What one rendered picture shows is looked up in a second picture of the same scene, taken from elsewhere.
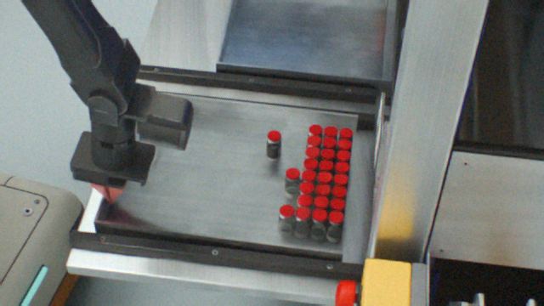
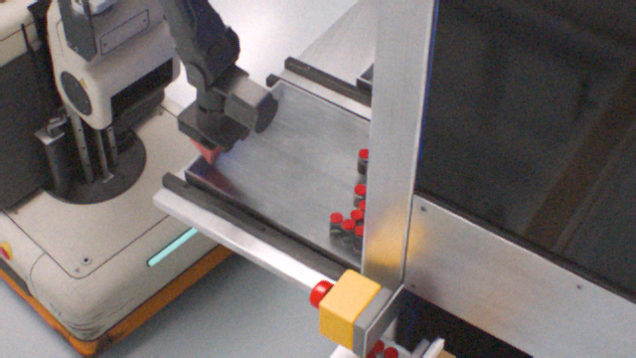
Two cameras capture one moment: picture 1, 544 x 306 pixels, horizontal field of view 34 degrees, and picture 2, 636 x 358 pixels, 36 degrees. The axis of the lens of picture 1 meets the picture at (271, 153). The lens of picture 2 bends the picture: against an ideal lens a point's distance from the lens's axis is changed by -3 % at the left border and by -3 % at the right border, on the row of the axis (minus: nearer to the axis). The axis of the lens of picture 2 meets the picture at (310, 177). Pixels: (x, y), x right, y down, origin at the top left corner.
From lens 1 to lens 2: 0.51 m
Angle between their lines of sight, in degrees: 19
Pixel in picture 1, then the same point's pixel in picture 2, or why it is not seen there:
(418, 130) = (386, 165)
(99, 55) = (194, 31)
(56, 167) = not seen: hidden behind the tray
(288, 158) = not seen: hidden behind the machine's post
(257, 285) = (286, 268)
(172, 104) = (254, 90)
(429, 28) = (385, 78)
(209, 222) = (277, 206)
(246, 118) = (360, 133)
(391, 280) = (356, 291)
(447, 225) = (415, 263)
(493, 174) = (445, 227)
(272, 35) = not seen: hidden behind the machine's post
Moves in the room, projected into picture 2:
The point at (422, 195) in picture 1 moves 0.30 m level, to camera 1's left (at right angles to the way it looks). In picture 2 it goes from (394, 226) to (189, 143)
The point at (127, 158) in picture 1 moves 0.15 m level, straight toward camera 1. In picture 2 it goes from (220, 126) to (187, 198)
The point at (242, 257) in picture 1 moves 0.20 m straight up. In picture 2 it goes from (283, 242) to (280, 150)
